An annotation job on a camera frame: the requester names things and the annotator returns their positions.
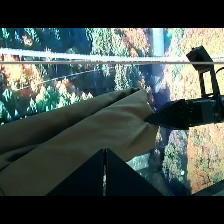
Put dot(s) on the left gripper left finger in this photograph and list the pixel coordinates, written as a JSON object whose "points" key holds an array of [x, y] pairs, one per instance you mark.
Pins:
{"points": [[83, 180]]}

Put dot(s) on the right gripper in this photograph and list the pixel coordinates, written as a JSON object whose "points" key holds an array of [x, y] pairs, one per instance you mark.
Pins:
{"points": [[205, 113]]}

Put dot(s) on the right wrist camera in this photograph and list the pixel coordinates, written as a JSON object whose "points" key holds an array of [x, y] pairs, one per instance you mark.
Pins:
{"points": [[201, 63]]}

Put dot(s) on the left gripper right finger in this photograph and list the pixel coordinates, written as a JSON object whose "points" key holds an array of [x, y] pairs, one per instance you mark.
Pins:
{"points": [[130, 181]]}

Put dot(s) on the brown T-shirt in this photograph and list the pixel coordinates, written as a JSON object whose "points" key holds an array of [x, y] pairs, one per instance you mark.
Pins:
{"points": [[76, 140]]}

